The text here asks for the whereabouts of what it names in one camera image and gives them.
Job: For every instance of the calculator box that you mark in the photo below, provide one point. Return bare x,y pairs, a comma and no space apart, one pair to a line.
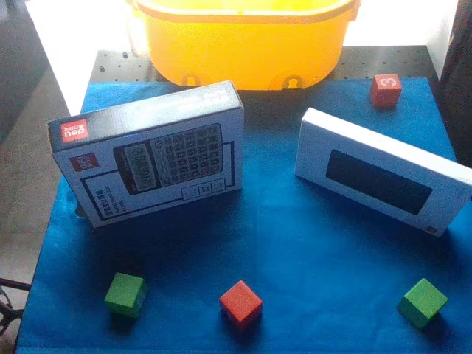
166,162

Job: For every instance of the white box with black panel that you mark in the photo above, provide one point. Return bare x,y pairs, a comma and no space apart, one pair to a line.
317,147

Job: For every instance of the yellow plastic bucket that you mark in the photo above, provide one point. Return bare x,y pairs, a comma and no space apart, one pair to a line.
239,48

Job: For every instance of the blue table cloth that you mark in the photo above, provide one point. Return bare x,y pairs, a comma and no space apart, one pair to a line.
295,250

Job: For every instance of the plain red wooden block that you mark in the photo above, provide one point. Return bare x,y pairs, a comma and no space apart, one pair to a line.
241,306

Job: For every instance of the green wooden block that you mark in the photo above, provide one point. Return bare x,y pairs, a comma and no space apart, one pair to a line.
422,304
125,296

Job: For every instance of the red block with number three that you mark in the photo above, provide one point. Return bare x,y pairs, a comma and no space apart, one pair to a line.
385,94

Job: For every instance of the black tripod stand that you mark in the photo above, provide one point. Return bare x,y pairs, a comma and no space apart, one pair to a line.
9,313

